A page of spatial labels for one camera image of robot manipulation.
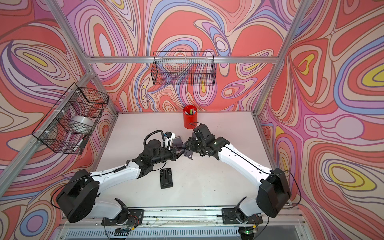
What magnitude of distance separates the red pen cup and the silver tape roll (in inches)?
21.8

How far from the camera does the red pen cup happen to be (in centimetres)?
107

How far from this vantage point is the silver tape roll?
703 mm
